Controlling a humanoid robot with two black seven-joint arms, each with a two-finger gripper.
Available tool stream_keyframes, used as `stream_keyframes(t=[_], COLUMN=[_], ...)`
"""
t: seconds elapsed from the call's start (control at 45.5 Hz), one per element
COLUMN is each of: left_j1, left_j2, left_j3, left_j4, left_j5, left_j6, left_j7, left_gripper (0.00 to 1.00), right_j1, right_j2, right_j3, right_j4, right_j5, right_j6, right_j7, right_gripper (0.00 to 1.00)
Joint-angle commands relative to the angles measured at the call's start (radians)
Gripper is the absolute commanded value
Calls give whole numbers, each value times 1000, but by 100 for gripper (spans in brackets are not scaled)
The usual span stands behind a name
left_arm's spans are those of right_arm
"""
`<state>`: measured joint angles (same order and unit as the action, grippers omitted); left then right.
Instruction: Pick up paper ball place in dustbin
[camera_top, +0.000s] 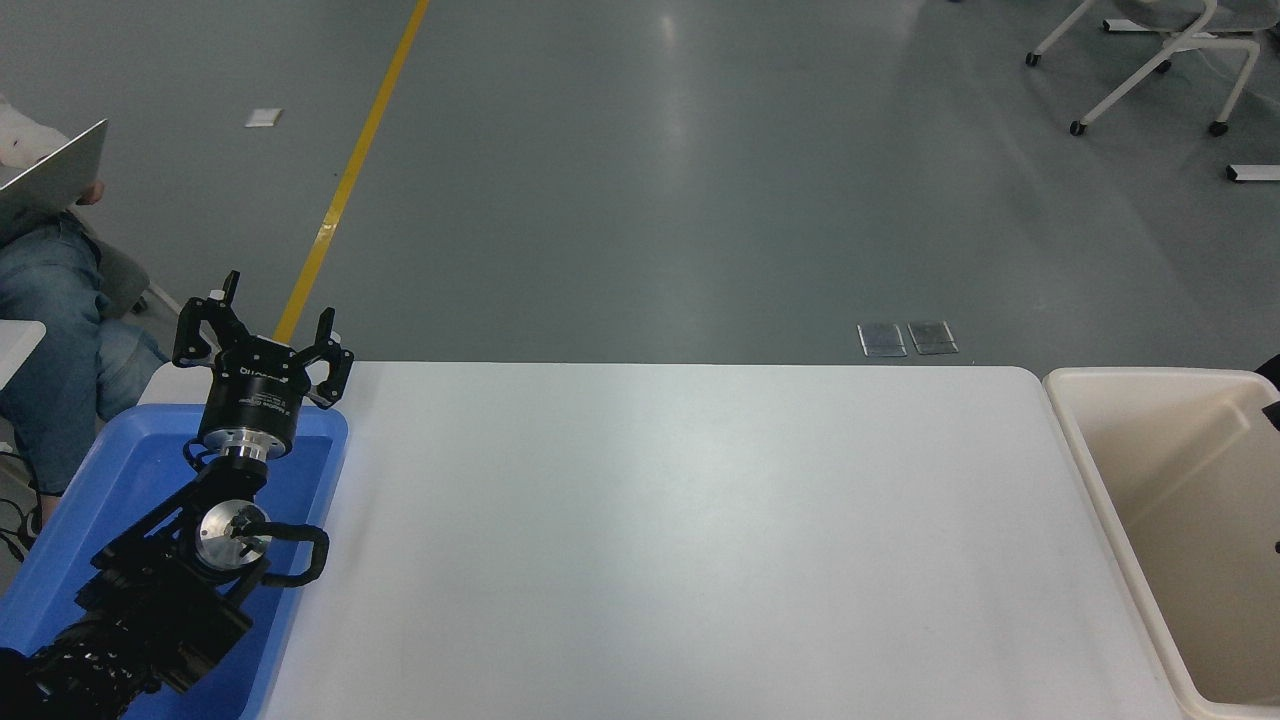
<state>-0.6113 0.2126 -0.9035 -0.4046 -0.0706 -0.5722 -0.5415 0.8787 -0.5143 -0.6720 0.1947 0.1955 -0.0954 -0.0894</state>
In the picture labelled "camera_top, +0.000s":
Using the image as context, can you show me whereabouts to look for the black cables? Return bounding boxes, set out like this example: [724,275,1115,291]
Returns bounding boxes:
[0,445,46,563]

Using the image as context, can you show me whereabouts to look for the grey office chair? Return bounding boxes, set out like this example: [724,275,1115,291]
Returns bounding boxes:
[70,210,187,321]

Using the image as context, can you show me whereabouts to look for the large pale bin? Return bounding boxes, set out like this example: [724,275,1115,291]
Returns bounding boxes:
[1042,366,1280,720]

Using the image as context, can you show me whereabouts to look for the white side table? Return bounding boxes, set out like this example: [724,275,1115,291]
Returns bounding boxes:
[0,320,47,391]

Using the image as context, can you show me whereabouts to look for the blue plastic tray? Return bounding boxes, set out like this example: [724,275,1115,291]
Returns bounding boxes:
[0,403,349,720]

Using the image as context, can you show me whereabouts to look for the silver laptop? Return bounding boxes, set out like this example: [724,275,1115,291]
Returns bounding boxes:
[0,118,109,246]

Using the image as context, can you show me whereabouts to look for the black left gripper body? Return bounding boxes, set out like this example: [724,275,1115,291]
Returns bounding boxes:
[197,335,307,443]

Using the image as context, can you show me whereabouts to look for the white wheeled chair frame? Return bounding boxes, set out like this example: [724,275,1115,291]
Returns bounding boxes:
[1025,0,1280,138]

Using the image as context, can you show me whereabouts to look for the seated person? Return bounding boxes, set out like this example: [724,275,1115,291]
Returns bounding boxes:
[0,95,171,498]

